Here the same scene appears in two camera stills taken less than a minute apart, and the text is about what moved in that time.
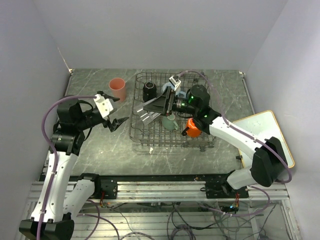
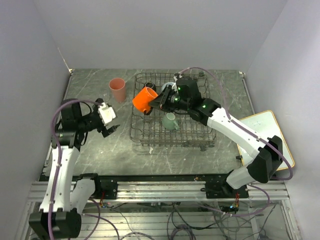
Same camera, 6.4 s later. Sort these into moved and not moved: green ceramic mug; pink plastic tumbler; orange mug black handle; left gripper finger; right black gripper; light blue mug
Moved: orange mug black handle; left gripper finger
Not moved: green ceramic mug; right black gripper; pink plastic tumbler; light blue mug
